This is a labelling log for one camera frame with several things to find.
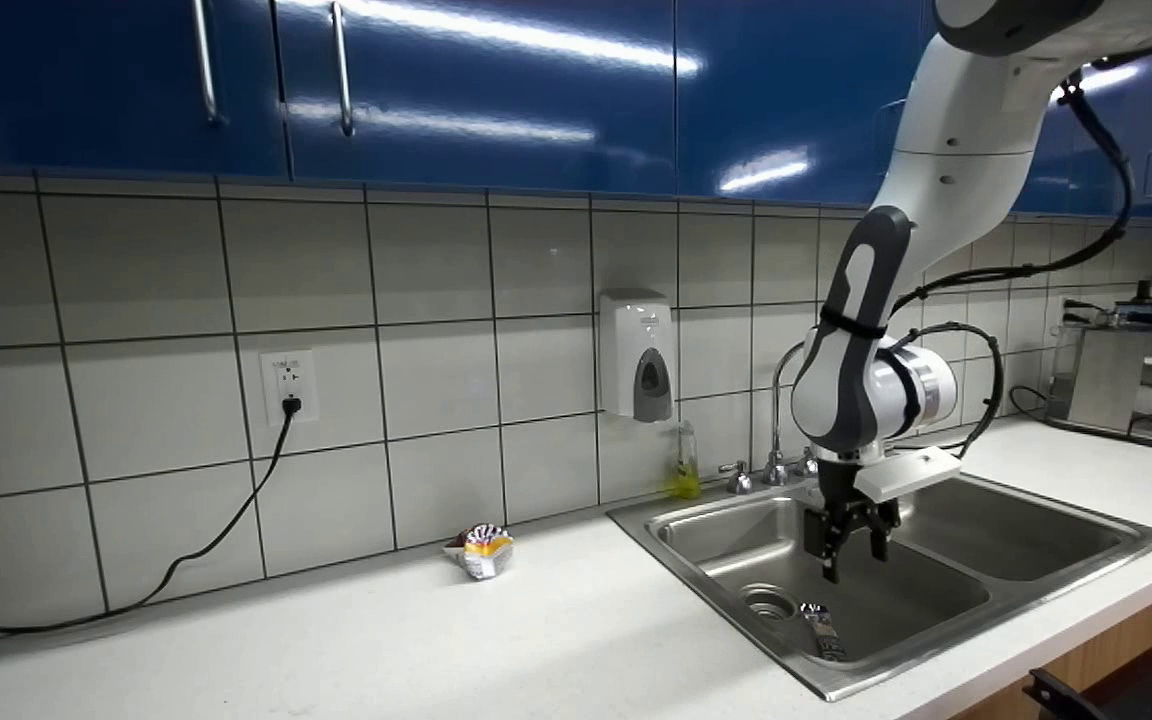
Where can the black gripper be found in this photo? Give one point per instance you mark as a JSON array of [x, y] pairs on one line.
[[843, 486]]

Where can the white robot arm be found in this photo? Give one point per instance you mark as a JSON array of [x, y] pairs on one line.
[[949, 145]]

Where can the stainless steel double sink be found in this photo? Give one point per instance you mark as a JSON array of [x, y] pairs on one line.
[[949, 563]]

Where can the round sink drain strainer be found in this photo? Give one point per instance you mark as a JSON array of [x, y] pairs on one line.
[[769, 606]]

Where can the chrome sink faucet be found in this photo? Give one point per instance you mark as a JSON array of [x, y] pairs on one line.
[[779, 452]]

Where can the yellow dish soap bottle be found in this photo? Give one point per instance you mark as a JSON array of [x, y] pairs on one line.
[[684, 477]]

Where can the black chair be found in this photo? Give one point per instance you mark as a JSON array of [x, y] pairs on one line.
[[1110, 699]]

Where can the silver coffee machine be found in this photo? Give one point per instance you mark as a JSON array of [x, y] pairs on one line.
[[1139, 375]]

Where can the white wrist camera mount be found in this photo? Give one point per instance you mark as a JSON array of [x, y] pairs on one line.
[[908, 473]]

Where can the white wall soap dispenser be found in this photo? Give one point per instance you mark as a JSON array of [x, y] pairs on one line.
[[638, 356]]

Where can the white wall power outlet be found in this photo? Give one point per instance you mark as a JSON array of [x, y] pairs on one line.
[[288, 380]]

